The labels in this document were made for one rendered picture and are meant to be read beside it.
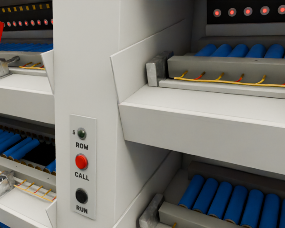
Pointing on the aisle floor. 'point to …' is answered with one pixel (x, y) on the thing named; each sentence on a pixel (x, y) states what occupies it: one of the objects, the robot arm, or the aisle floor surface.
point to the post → (104, 97)
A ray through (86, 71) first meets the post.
